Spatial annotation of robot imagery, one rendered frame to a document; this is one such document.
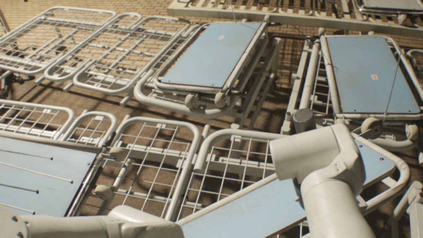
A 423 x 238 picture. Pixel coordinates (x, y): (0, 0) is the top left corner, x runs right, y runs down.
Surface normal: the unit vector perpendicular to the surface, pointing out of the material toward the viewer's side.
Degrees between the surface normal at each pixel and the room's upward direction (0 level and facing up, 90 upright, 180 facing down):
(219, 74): 7
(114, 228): 16
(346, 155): 21
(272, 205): 31
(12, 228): 47
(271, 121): 0
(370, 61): 5
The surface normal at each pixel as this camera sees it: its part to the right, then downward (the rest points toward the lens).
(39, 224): 0.55, -0.82
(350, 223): -0.03, -0.86
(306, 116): -0.34, -0.72
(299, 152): -0.29, -0.25
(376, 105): -0.14, -0.74
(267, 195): -0.42, -0.86
